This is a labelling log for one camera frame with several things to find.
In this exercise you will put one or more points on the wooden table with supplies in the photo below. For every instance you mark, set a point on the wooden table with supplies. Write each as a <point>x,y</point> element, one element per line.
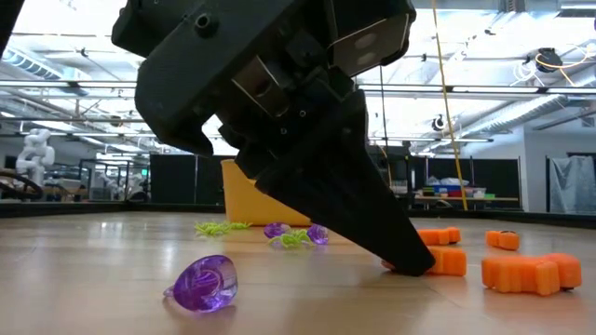
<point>465,199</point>

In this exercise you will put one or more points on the black framed enclosure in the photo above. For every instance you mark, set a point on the black framed enclosure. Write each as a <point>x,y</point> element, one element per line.
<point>114,181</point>

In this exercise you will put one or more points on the small black ceiling reel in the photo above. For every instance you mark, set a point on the small black ceiling reel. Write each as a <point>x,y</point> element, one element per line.
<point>439,123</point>

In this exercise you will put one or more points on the grey plastic sheet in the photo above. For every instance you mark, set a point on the grey plastic sheet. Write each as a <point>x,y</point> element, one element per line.
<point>572,183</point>

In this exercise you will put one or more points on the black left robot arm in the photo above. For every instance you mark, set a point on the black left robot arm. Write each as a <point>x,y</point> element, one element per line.
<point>8,18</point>

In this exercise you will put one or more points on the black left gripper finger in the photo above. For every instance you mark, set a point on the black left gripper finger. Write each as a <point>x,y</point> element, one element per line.
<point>344,186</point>

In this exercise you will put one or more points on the orange foam pumpkin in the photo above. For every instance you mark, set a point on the orange foam pumpkin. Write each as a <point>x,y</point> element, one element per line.
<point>504,240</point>
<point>531,274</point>
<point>440,236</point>
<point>449,261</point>

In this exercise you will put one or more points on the yellow plastic bin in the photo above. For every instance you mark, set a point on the yellow plastic bin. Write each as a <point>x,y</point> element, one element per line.
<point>247,205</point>

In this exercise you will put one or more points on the green plastic spider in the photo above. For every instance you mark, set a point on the green plastic spider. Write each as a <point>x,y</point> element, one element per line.
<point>238,225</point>
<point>209,229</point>
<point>291,239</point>

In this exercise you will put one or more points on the white humanoid robot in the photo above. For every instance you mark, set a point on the white humanoid robot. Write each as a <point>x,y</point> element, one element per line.
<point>35,156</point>

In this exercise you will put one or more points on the black partition panel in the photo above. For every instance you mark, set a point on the black partition panel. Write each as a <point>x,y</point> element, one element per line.
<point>184,179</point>

